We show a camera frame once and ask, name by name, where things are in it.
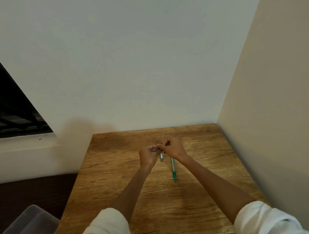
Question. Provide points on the person's left hand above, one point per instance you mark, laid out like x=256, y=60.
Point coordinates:
x=146, y=156

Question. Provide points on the person's right hand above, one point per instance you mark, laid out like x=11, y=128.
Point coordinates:
x=174, y=148

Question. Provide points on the person's right fingers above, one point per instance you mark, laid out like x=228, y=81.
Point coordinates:
x=164, y=145

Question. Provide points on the person's left fingers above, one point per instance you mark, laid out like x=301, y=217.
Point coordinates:
x=153, y=148

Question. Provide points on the person's left forearm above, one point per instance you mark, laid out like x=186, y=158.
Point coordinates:
x=115, y=200

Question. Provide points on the person's right forearm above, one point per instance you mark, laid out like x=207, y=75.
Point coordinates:
x=231, y=195

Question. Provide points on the green pen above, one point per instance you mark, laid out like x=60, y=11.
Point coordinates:
x=173, y=170

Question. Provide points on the dark window with bars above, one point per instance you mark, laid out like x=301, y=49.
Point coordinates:
x=17, y=111

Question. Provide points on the clear plastic container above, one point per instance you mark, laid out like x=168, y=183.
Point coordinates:
x=29, y=220

